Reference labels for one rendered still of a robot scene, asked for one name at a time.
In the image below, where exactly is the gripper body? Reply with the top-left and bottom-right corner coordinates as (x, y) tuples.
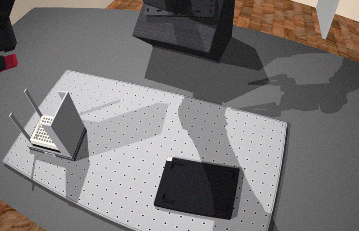
(0, 6), (17, 70)

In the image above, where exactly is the white well plate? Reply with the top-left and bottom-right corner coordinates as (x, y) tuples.
(30, 115), (58, 150)

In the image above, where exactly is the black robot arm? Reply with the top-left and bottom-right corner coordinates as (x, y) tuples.
(0, 0), (216, 19)

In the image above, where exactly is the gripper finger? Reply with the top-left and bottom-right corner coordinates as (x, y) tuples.
(0, 53), (18, 72)

